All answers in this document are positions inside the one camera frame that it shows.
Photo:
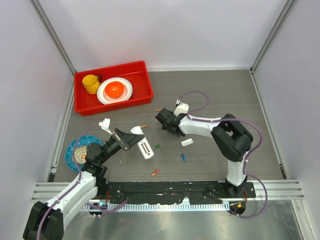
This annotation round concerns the yellow mug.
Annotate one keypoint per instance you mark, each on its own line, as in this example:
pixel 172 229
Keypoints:
pixel 92 83

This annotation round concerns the white paper plate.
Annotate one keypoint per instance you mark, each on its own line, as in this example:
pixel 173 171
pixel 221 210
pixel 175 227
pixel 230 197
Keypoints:
pixel 105 100

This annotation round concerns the white remote control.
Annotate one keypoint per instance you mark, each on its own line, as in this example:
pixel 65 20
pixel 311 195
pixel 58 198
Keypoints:
pixel 143 145

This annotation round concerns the blue battery lower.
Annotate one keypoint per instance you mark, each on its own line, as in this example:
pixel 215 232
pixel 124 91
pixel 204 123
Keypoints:
pixel 184 158

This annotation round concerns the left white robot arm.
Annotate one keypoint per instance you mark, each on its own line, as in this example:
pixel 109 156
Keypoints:
pixel 49 220

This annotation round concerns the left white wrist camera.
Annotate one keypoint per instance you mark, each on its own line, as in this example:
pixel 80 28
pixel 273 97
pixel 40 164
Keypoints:
pixel 105 125

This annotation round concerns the blue patterned plate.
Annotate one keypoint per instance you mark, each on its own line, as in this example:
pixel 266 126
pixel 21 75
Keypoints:
pixel 76 152

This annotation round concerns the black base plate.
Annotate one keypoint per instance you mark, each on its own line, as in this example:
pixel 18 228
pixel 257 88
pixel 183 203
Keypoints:
pixel 174 192

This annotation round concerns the red plastic bin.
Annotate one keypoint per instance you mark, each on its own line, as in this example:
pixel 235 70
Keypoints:
pixel 135 72

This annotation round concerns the green battery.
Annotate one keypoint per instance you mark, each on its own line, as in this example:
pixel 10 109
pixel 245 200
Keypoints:
pixel 156 146

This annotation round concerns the white slotted cable duct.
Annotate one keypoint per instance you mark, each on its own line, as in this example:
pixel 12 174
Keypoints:
pixel 183 207

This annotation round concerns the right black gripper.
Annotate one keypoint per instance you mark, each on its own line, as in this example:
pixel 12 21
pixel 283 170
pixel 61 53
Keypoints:
pixel 164 127

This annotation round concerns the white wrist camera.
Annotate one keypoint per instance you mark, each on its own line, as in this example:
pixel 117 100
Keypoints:
pixel 180 108
pixel 105 125

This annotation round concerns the orange bowl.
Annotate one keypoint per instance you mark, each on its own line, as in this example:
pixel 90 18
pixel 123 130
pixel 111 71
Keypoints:
pixel 114 89

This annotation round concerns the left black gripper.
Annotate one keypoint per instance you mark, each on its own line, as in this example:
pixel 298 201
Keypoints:
pixel 127 140

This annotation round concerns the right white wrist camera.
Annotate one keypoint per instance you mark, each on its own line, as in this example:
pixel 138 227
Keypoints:
pixel 180 108

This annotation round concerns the white battery cover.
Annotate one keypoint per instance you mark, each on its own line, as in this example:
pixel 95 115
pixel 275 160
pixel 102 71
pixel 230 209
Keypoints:
pixel 187 142

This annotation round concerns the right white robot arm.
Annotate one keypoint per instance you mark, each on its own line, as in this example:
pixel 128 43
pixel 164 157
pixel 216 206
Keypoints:
pixel 232 139

